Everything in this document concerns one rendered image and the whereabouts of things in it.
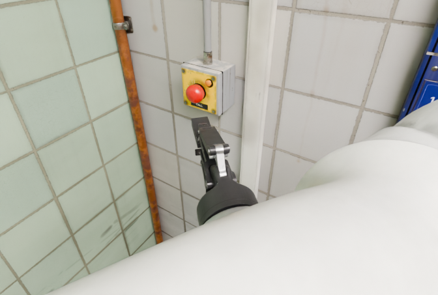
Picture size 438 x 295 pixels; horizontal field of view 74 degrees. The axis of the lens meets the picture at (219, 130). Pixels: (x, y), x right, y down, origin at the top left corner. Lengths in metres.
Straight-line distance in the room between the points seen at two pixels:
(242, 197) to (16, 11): 0.56
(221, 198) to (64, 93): 0.54
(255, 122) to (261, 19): 0.22
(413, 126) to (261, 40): 0.43
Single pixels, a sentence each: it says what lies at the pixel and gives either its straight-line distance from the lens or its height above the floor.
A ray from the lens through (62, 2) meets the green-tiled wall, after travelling 0.76.
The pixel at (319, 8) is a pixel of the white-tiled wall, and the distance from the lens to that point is 0.55.
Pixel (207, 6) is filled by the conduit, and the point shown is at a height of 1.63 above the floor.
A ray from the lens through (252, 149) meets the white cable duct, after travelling 0.70.
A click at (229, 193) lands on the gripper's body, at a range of 0.33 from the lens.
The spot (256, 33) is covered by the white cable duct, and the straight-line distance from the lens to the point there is 0.58.
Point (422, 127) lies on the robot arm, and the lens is 0.18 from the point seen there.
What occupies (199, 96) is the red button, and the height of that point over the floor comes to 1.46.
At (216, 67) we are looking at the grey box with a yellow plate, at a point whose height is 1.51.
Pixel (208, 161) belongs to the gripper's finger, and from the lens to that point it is 0.40.
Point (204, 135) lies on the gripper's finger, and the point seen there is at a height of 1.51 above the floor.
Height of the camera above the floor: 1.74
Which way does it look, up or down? 34 degrees down
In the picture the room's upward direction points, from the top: straight up
